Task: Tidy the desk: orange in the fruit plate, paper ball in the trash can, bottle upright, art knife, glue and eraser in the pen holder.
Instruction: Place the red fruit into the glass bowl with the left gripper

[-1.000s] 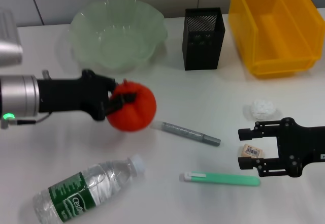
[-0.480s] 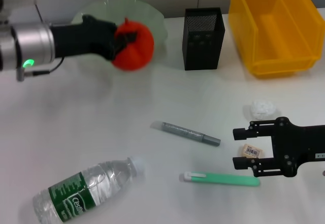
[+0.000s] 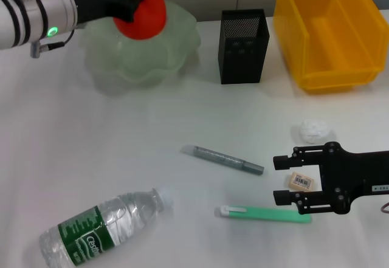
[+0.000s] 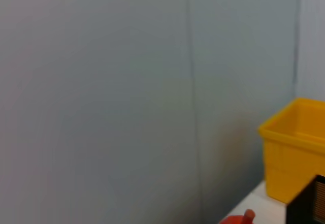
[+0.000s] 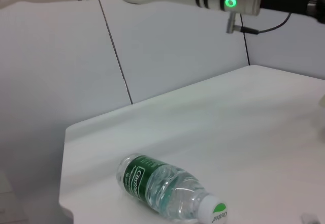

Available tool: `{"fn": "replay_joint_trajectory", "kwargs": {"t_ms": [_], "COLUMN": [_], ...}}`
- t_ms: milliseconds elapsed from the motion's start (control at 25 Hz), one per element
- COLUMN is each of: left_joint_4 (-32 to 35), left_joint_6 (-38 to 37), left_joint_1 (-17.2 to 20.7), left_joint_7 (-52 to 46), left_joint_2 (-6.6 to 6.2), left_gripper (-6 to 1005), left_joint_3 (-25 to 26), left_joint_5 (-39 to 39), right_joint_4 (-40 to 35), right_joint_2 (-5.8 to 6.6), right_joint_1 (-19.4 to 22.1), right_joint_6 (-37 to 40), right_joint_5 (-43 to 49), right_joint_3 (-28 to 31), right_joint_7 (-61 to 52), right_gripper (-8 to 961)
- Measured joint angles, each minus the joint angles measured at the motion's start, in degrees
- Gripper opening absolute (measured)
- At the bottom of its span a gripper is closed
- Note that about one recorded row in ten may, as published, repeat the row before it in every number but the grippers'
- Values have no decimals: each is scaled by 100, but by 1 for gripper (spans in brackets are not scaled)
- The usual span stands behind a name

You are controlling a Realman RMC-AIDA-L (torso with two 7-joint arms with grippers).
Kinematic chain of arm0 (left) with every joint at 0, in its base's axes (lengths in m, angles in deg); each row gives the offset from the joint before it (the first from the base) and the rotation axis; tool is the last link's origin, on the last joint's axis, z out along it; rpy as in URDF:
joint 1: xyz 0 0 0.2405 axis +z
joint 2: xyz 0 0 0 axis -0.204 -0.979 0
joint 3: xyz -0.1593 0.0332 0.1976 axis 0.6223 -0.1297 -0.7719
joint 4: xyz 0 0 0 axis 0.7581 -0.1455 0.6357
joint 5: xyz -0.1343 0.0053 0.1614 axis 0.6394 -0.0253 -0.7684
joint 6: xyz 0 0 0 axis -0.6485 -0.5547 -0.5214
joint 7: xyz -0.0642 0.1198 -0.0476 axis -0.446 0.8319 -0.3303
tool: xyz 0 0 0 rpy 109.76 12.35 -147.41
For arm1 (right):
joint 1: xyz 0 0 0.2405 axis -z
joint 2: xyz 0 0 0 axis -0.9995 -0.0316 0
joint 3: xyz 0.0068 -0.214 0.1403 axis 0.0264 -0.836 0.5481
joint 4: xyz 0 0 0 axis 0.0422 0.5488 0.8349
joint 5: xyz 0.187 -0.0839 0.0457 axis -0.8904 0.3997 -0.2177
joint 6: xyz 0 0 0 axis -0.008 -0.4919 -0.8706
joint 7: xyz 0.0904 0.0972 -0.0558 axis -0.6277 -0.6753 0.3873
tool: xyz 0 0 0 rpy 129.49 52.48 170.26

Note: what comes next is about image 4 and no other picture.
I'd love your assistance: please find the black mesh pen holder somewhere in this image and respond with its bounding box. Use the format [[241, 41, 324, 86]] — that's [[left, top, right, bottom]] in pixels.
[[285, 174, 325, 224]]

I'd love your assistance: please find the yellow plastic bin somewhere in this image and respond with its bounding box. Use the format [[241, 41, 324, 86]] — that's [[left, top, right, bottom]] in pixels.
[[257, 97, 325, 205]]

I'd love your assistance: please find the orange knitted toy fruit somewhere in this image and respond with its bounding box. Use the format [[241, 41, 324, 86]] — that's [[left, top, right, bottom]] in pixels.
[[219, 208, 256, 224]]

